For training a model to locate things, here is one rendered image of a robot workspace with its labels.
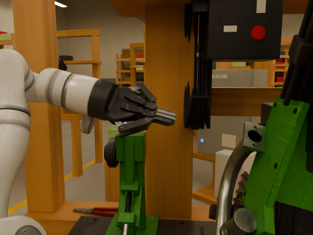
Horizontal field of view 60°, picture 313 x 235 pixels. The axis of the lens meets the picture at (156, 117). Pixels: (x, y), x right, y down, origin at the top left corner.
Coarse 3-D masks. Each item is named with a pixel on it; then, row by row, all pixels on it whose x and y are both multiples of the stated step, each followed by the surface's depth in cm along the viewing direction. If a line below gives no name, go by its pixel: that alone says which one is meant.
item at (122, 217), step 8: (144, 160) 73; (136, 176) 68; (136, 184) 66; (120, 192) 68; (128, 192) 66; (136, 192) 66; (120, 200) 67; (128, 200) 65; (136, 200) 67; (120, 208) 66; (128, 208) 64; (136, 208) 66; (120, 216) 62; (128, 216) 62; (136, 216) 65; (120, 224) 63; (136, 224) 64
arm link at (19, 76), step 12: (0, 60) 48; (12, 60) 49; (24, 60) 51; (0, 72) 48; (12, 72) 48; (24, 72) 50; (0, 84) 48; (12, 84) 48; (24, 84) 50; (0, 96) 47; (12, 96) 48; (24, 96) 49; (0, 108) 46; (12, 108) 47; (24, 108) 49
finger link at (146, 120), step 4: (136, 120) 49; (140, 120) 49; (144, 120) 49; (148, 120) 49; (124, 124) 48; (128, 124) 48; (132, 124) 49; (136, 124) 49; (140, 124) 49; (144, 124) 49; (120, 128) 48; (124, 128) 48; (128, 128) 48; (132, 128) 48; (136, 128) 49; (140, 128) 51; (144, 128) 51; (120, 132) 48; (132, 132) 50; (136, 132) 50; (120, 136) 49; (124, 136) 50
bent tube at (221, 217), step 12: (252, 132) 51; (264, 132) 50; (240, 144) 52; (252, 144) 49; (264, 144) 48; (240, 156) 53; (228, 168) 57; (240, 168) 57; (228, 180) 57; (228, 192) 56; (228, 204) 55; (216, 216) 54; (228, 216) 53; (216, 228) 52
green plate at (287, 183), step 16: (272, 112) 49; (288, 112) 43; (304, 112) 39; (272, 128) 47; (288, 128) 41; (304, 128) 41; (272, 144) 46; (288, 144) 40; (304, 144) 41; (256, 160) 51; (272, 160) 44; (288, 160) 40; (304, 160) 41; (256, 176) 49; (272, 176) 42; (288, 176) 42; (304, 176) 42; (256, 192) 47; (272, 192) 41; (288, 192) 42; (304, 192) 42; (256, 208) 45; (304, 208) 43
